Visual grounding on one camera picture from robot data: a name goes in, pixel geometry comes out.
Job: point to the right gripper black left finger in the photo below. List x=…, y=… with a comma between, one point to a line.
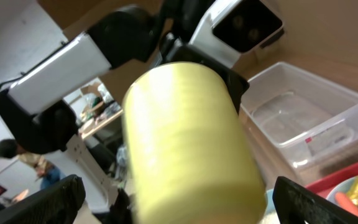
x=57, y=204

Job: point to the yellow cup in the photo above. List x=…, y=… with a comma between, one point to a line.
x=189, y=158

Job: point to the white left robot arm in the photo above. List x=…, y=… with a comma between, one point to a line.
x=33, y=108

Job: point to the clear plastic bin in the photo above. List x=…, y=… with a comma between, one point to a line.
x=307, y=118

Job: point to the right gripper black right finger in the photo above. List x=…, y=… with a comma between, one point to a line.
x=295, y=204

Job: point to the light blue bowl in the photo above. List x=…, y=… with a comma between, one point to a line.
x=269, y=200

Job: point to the red tray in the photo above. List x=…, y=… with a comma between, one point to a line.
x=324, y=186

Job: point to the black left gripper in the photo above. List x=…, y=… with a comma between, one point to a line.
x=173, y=49

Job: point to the orange carrot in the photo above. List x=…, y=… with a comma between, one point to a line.
x=344, y=202

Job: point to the person in background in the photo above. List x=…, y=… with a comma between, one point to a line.
x=46, y=171

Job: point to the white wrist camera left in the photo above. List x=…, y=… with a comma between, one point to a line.
x=232, y=28

